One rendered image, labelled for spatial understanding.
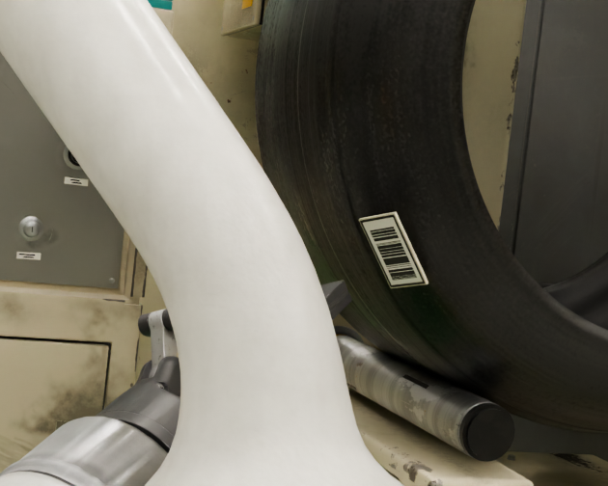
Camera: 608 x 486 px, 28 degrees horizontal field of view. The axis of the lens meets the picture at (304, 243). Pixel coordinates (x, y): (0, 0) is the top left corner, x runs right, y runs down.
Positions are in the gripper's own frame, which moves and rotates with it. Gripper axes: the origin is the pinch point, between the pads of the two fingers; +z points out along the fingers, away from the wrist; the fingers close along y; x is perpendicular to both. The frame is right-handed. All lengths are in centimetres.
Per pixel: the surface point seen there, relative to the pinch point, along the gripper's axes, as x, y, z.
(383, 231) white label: -1.2, -0.1, 15.3
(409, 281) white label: -0.7, 4.1, 15.4
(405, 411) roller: -8.8, 16.9, 21.0
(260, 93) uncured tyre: -15.2, -11.5, 29.2
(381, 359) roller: -13.9, 15.0, 29.0
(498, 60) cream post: -6, -3, 62
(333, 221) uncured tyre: -6.4, -1.2, 18.0
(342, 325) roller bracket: -23.3, 14.6, 39.6
